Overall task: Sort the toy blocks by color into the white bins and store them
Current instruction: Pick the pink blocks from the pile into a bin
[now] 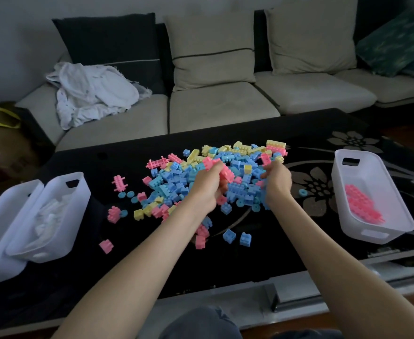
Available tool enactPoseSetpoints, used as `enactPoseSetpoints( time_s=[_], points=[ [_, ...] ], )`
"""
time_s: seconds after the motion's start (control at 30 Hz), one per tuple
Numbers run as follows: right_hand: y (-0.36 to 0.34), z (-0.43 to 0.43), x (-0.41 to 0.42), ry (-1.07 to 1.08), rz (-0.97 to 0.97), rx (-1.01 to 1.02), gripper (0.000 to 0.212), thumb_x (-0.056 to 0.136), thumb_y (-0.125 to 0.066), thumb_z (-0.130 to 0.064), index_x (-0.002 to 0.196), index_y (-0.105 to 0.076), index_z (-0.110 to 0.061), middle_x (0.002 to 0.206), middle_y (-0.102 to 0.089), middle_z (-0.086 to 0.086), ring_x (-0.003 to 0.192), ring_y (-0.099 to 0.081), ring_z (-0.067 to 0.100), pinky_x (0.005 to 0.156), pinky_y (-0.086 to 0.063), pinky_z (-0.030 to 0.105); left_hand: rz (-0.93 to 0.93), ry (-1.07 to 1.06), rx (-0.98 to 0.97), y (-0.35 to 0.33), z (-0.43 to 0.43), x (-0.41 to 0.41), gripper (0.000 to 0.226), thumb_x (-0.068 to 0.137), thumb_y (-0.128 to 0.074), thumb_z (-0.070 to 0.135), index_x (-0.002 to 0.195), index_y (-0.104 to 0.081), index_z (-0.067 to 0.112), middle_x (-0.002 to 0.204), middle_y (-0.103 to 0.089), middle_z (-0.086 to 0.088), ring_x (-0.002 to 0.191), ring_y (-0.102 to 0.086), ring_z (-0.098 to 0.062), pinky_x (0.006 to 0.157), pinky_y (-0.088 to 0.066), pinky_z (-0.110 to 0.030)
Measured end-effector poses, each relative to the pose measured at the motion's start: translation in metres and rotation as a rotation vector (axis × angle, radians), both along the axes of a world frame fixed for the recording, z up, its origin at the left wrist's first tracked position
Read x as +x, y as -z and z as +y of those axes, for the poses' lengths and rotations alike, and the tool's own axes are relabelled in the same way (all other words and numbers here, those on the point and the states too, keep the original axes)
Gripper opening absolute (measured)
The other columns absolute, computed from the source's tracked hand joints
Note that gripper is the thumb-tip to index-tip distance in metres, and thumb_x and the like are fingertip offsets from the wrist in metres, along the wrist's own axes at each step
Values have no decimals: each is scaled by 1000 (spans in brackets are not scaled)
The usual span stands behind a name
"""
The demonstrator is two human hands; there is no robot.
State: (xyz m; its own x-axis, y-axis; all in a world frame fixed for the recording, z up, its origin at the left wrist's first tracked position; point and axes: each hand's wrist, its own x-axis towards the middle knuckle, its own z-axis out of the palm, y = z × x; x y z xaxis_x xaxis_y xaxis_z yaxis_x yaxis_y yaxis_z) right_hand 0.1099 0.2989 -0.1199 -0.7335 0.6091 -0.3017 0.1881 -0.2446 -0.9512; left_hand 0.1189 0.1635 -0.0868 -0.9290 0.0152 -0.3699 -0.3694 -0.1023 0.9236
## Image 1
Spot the person's left hand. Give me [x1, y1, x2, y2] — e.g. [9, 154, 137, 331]
[188, 161, 230, 215]

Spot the person's right hand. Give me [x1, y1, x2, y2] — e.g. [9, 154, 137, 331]
[262, 160, 294, 210]

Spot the pile of colorful blocks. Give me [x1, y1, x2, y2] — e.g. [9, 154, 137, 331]
[99, 139, 308, 250]

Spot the pile of white blocks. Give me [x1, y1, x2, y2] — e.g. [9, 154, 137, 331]
[34, 195, 72, 244]

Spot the person's left forearm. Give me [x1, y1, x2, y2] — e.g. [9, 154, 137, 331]
[51, 202, 216, 339]

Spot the person's right forearm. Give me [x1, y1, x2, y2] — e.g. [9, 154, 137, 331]
[272, 195, 414, 339]

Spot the person's left leg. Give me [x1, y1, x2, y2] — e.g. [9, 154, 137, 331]
[157, 306, 243, 339]

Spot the person's leg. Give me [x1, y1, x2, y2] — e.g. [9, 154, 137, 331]
[274, 329, 345, 339]
[157, 306, 243, 339]

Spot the person's right leg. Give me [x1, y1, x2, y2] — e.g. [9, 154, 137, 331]
[274, 329, 345, 339]

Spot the black glass coffee table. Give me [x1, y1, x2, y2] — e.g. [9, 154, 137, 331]
[0, 108, 414, 338]

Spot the grey sofa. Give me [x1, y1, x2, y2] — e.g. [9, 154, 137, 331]
[15, 0, 414, 152]

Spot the beige back cushion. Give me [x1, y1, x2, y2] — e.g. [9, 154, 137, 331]
[163, 12, 256, 91]
[264, 0, 358, 75]

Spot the crumpled white cloth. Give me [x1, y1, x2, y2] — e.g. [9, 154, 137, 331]
[46, 62, 153, 130]

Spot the teal patterned cushion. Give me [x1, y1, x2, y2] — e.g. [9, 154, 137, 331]
[356, 12, 414, 77]

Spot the dark back cushion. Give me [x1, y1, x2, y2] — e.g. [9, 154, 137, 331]
[51, 13, 167, 96]

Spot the glossy brown shopping bag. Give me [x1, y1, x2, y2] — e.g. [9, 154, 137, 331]
[0, 104, 54, 180]

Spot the yellow bag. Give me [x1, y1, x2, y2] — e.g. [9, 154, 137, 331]
[0, 107, 21, 129]

